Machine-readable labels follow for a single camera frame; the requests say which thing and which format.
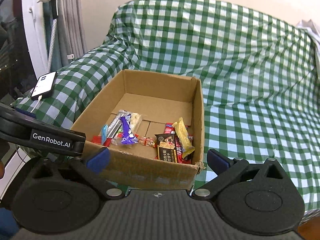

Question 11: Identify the grey curtain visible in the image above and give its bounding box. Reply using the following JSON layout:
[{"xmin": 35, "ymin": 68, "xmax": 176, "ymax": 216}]
[{"xmin": 38, "ymin": 0, "xmax": 87, "ymax": 72}]

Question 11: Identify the yellow candy bar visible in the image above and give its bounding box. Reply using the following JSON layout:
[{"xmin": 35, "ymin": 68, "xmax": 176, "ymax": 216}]
[{"xmin": 172, "ymin": 117, "xmax": 195, "ymax": 159}]

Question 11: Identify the white window frame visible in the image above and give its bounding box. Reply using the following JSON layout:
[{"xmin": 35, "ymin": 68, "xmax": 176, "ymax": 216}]
[{"xmin": 22, "ymin": 0, "xmax": 48, "ymax": 77}]

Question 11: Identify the white bedding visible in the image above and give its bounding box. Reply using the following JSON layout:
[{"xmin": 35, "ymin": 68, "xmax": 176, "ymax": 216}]
[{"xmin": 296, "ymin": 20, "xmax": 320, "ymax": 69}]

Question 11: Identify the red square packet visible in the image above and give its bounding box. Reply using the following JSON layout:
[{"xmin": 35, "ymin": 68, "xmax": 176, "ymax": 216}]
[{"xmin": 91, "ymin": 135, "xmax": 112, "ymax": 147}]

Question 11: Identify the peanut bar clear packet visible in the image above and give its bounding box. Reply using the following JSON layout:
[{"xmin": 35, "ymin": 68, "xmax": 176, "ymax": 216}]
[{"xmin": 111, "ymin": 112, "xmax": 142, "ymax": 146}]

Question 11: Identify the white charging cable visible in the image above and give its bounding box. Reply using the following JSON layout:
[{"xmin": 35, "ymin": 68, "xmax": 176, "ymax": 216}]
[{"xmin": 30, "ymin": 99, "xmax": 43, "ymax": 113}]

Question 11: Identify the purple candy bar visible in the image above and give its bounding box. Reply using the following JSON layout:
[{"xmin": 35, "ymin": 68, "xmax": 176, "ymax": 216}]
[{"xmin": 120, "ymin": 114, "xmax": 138, "ymax": 145}]

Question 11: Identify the orange candy wrapper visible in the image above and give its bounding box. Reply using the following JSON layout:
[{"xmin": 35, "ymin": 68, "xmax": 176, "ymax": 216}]
[{"xmin": 138, "ymin": 136, "xmax": 156, "ymax": 148}]

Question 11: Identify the large red snack packet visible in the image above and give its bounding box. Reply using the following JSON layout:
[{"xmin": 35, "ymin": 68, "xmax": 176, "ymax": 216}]
[{"xmin": 164, "ymin": 123, "xmax": 193, "ymax": 164}]

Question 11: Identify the light blue stick packet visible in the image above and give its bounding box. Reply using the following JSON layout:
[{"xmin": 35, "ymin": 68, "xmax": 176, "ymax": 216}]
[{"xmin": 100, "ymin": 124, "xmax": 108, "ymax": 145}]

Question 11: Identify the cardboard box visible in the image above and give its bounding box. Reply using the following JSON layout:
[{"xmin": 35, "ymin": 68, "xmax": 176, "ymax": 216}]
[{"xmin": 72, "ymin": 70, "xmax": 204, "ymax": 190}]

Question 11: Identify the smartphone with lit screen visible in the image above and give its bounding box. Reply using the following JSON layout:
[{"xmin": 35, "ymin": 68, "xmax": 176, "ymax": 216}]
[{"xmin": 30, "ymin": 72, "xmax": 57, "ymax": 100}]

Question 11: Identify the dark brown snack bar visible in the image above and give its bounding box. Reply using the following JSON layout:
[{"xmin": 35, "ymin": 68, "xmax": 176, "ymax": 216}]
[{"xmin": 156, "ymin": 134, "xmax": 177, "ymax": 163}]

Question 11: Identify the small red packet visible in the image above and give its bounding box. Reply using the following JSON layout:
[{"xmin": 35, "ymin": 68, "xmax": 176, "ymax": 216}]
[{"xmin": 175, "ymin": 135, "xmax": 183, "ymax": 164}]

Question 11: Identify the person's left hand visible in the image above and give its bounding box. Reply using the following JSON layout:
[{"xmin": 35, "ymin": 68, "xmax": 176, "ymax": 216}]
[{"xmin": 0, "ymin": 161, "xmax": 5, "ymax": 179}]

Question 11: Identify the silver stick packet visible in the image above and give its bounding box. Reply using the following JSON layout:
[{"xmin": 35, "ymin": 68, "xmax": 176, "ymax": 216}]
[{"xmin": 106, "ymin": 109, "xmax": 130, "ymax": 138}]

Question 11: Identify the green checkered cloth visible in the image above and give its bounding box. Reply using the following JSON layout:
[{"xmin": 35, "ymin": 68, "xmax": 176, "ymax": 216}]
[{"xmin": 14, "ymin": 0, "xmax": 319, "ymax": 220}]

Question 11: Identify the braided holder gooseneck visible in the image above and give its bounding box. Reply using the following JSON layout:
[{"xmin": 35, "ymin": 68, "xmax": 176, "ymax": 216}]
[{"xmin": 47, "ymin": 18, "xmax": 57, "ymax": 73}]

